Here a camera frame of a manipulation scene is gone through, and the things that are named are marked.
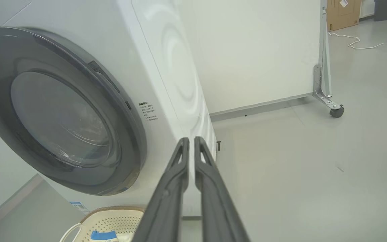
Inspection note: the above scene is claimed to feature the dark round washer door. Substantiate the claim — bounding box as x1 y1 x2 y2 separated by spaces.
0 27 147 196

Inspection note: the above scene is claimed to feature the white partition panel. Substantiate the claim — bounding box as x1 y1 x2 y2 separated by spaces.
178 0 328 117

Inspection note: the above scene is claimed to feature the white front-load washing machine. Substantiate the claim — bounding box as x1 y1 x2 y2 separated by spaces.
0 0 221 219

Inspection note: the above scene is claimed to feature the blue energy label sticker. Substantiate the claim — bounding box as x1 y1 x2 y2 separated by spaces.
69 201 91 215

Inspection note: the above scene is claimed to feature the metal partition leg with caster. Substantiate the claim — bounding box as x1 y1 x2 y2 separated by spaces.
313 0 345 118

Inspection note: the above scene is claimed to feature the brown cardboard box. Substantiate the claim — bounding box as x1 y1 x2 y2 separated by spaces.
327 0 362 32

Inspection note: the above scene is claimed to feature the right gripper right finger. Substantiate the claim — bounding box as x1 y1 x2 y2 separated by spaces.
194 136 251 242

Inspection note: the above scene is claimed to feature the cream garment with blue trim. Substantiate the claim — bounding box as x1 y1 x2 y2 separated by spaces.
89 230 135 242

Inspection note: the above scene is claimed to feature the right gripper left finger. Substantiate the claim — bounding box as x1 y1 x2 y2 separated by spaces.
131 137 190 242

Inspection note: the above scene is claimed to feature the cream perforated laundry basket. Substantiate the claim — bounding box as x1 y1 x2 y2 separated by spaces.
59 206 145 242

